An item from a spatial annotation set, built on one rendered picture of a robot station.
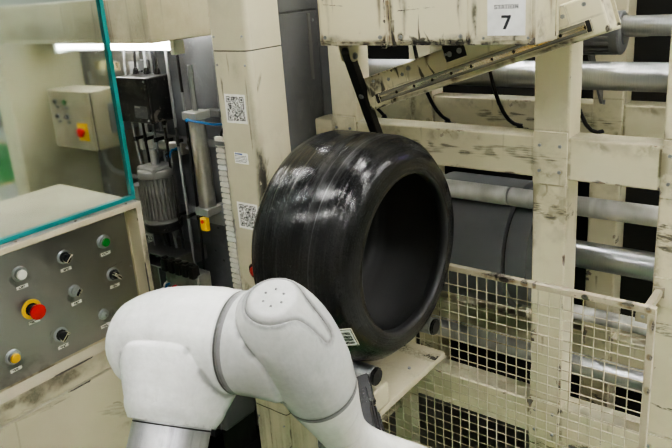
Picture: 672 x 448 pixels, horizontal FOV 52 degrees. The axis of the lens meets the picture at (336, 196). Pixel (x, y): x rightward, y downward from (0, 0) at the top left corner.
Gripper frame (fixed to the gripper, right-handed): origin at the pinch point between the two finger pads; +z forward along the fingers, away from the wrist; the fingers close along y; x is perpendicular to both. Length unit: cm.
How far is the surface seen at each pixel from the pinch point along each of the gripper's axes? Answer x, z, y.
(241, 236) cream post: -23, 58, -4
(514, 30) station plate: 59, 48, -36
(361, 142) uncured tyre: 19, 44, -27
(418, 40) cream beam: 40, 64, -34
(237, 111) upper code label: -8, 68, -34
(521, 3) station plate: 62, 49, -41
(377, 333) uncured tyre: 5.0, 16.8, 4.8
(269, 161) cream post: -6, 61, -21
